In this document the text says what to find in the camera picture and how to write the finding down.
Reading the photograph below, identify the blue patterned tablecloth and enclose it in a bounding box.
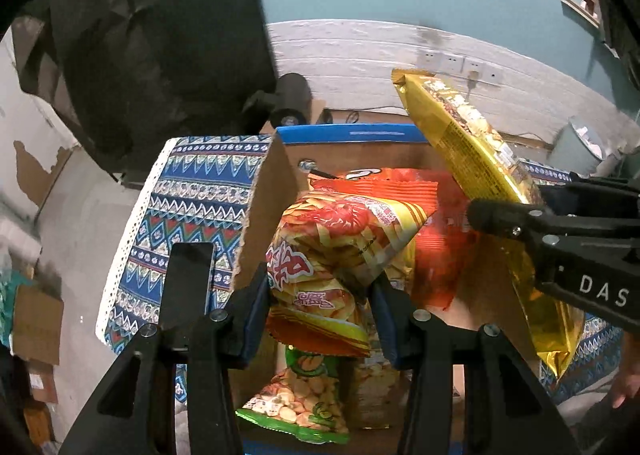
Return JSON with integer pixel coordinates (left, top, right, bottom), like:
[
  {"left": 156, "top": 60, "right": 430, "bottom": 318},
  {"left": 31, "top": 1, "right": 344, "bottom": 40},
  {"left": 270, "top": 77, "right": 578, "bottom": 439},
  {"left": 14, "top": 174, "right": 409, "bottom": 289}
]
[{"left": 95, "top": 135, "right": 640, "bottom": 406}]

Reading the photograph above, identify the flat cardboard piece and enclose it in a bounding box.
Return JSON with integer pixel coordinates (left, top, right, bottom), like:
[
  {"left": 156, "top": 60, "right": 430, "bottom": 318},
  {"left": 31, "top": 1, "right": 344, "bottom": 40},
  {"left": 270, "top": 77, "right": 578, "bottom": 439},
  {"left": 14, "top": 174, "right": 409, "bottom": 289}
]
[{"left": 12, "top": 282, "right": 65, "bottom": 366}]

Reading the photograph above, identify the black cable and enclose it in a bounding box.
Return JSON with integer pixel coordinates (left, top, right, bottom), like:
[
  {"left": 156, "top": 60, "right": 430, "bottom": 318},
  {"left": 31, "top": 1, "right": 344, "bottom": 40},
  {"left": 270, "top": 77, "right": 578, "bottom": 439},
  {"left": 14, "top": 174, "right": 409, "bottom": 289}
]
[{"left": 330, "top": 108, "right": 366, "bottom": 125}]

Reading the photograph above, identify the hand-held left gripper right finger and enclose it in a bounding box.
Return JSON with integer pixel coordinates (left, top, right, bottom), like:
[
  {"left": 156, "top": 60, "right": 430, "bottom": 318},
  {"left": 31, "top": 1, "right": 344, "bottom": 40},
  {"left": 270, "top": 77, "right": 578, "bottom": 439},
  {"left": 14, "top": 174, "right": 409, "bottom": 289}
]
[{"left": 367, "top": 280, "right": 581, "bottom": 455}]

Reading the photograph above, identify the person's right hand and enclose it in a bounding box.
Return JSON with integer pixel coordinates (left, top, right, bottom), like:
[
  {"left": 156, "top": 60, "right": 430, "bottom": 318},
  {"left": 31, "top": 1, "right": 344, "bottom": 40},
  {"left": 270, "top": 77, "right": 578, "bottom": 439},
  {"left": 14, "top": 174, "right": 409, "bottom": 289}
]
[{"left": 611, "top": 335, "right": 640, "bottom": 408}]

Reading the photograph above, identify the wooden wall shelf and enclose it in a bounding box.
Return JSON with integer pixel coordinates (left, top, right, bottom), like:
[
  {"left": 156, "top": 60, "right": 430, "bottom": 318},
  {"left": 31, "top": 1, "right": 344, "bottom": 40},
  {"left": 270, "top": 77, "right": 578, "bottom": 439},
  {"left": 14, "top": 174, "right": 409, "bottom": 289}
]
[{"left": 559, "top": 0, "right": 601, "bottom": 28}]

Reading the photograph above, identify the green snack bag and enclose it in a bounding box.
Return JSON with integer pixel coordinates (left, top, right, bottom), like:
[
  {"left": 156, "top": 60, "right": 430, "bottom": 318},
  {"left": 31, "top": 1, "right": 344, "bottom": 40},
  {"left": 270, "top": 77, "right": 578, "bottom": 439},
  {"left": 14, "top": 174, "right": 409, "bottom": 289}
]
[{"left": 235, "top": 345, "right": 351, "bottom": 446}]

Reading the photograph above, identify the cardboard box with blue rim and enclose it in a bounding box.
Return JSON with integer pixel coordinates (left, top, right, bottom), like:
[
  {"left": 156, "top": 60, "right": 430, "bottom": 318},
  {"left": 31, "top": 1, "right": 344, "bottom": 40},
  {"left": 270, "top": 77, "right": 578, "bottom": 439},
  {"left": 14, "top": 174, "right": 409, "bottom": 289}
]
[{"left": 232, "top": 124, "right": 541, "bottom": 455}]

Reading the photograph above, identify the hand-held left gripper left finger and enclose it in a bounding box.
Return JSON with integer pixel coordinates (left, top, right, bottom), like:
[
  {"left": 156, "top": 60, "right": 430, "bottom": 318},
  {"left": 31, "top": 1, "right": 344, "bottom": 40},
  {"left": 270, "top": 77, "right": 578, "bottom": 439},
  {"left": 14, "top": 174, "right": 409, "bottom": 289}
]
[{"left": 59, "top": 242, "right": 273, "bottom": 455}]

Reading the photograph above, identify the black cylindrical device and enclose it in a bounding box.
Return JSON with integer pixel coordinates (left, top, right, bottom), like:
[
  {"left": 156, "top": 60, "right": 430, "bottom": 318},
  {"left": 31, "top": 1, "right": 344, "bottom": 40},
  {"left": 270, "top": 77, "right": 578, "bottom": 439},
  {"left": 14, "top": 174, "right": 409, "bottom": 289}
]
[{"left": 270, "top": 72, "right": 312, "bottom": 128}]

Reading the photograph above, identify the gold snack packet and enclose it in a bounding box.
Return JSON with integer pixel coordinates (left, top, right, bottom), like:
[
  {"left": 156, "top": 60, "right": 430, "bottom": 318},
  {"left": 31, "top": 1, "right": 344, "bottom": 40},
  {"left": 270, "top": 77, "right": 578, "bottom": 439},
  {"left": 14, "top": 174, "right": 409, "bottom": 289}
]
[{"left": 391, "top": 68, "right": 586, "bottom": 381}]

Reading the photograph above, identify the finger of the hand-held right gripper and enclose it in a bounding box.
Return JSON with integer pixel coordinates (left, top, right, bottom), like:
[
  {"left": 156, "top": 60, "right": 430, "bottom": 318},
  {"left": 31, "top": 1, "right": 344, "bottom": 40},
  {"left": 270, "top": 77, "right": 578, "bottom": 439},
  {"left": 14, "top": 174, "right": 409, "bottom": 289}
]
[
  {"left": 537, "top": 174, "right": 640, "bottom": 216},
  {"left": 466, "top": 198, "right": 568, "bottom": 258}
]

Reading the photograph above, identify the red-orange snack packet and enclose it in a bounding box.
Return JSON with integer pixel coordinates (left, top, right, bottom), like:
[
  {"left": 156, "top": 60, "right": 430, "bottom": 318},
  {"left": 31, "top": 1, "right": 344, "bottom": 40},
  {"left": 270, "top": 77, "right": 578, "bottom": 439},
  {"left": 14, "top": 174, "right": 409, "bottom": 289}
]
[{"left": 410, "top": 180, "right": 481, "bottom": 311}]

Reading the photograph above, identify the dark cloth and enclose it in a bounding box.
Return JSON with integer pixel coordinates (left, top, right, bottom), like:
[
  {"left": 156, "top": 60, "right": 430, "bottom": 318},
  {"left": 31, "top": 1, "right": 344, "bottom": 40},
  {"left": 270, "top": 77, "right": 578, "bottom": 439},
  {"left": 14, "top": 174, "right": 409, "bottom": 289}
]
[{"left": 10, "top": 0, "right": 278, "bottom": 181}]

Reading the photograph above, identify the pale biscuit packet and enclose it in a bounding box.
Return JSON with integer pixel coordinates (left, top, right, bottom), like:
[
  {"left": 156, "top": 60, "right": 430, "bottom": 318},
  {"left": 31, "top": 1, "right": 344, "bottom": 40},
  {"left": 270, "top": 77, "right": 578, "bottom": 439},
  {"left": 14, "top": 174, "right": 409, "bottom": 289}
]
[{"left": 350, "top": 355, "right": 412, "bottom": 431}]

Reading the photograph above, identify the red and yellow snack bag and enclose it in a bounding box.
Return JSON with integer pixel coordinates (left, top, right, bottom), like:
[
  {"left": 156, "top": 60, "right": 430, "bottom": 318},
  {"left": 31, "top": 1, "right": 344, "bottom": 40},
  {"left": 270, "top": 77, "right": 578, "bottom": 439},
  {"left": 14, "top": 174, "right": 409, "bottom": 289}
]
[{"left": 265, "top": 188, "right": 433, "bottom": 358}]

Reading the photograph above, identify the grey trash bin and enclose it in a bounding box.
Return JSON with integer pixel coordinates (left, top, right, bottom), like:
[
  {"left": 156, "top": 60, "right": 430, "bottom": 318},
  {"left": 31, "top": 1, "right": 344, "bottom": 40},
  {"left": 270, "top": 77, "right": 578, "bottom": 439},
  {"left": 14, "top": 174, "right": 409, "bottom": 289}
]
[{"left": 552, "top": 116, "right": 608, "bottom": 178}]

